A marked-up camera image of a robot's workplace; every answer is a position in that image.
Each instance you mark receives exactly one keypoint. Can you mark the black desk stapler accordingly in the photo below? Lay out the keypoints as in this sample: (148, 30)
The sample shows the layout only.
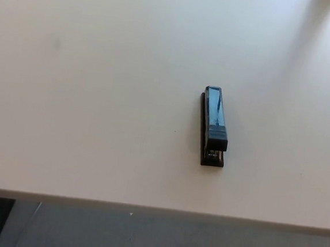
(216, 116)

